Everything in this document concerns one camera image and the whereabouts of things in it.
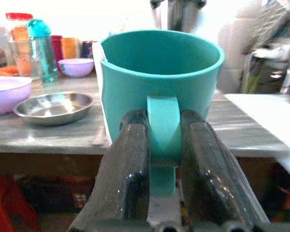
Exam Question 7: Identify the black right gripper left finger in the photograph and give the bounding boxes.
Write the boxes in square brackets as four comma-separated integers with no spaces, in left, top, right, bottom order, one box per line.
[68,108,151,231]

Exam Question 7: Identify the small lilac plastic bowl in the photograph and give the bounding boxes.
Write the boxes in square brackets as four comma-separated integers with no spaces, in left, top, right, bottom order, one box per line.
[57,58,95,78]

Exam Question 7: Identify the clear drinking glass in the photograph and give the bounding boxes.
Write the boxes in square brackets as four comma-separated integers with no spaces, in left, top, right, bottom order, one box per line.
[8,40,43,79]

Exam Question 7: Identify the orange plastic cup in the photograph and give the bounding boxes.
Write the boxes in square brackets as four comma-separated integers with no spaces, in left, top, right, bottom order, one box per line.
[60,37,78,59]

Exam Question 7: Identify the teal-capped clear water bottle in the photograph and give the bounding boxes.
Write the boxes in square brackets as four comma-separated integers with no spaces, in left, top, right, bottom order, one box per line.
[26,18,60,84]

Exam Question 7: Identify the teal plastic mug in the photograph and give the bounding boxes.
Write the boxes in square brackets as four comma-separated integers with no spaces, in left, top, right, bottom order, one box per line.
[98,29,225,198]

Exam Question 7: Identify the round steel plate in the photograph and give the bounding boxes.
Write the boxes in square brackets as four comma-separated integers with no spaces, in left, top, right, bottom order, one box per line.
[13,91,95,126]

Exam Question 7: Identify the red plastic cup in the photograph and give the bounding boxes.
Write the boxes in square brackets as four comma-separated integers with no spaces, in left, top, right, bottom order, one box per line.
[50,35,64,61]

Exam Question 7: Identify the red-lidded clear plastic jar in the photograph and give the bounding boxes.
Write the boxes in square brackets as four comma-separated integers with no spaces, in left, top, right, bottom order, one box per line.
[5,12,34,73]

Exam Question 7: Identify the silver metal appliance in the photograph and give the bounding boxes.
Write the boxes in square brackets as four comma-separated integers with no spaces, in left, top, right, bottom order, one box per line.
[149,0,207,33]

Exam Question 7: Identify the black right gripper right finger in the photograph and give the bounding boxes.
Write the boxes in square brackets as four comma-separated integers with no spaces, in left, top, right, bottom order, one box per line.
[180,109,271,231]

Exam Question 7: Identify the large lilac plastic bowl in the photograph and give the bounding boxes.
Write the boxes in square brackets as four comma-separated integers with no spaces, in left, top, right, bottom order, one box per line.
[0,75,33,117]

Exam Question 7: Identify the red plastic stool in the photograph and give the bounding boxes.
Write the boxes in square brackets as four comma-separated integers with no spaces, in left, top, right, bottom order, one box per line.
[0,174,43,232]

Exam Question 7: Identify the dark printed can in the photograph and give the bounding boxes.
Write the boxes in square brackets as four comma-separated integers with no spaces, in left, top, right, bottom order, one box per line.
[81,40,99,59]

